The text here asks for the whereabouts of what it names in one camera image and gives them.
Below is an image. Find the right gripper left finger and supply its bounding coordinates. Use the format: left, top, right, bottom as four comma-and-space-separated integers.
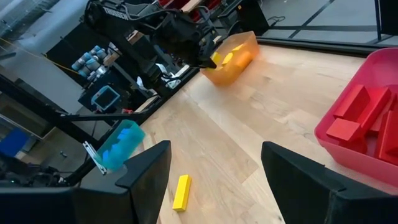
0, 140, 172, 224

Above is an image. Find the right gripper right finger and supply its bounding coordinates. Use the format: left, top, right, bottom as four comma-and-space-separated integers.
261, 141, 398, 224

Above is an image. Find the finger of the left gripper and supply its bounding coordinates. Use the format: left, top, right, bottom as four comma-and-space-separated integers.
194, 57, 218, 70

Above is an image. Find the blue wooden block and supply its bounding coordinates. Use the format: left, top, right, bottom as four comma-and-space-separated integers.
117, 128, 132, 141
101, 149, 121, 164

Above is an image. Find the red wooden block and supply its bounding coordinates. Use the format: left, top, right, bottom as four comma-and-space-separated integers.
333, 84, 371, 121
374, 110, 398, 166
325, 118, 364, 144
357, 86, 392, 131

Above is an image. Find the orange translucent bin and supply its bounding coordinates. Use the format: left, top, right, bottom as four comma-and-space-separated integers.
200, 30, 260, 85

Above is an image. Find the silver aluminium extrusion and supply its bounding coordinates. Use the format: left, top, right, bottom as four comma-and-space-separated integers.
82, 141, 108, 175

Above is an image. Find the teal translucent bin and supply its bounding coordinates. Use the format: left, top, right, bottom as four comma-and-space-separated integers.
95, 119, 146, 172

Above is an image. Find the red plastic bin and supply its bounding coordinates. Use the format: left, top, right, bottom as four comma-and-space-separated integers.
313, 47, 398, 187

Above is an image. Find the black plastic crate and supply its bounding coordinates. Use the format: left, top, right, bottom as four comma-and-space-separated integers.
217, 0, 270, 37

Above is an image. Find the blue-framed screen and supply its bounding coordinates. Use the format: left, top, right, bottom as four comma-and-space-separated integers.
91, 85, 121, 111

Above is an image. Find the blue storage shelving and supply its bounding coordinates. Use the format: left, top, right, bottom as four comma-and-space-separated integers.
0, 127, 30, 158

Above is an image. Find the black room divider panel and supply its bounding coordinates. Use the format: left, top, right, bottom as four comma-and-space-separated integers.
374, 0, 398, 43

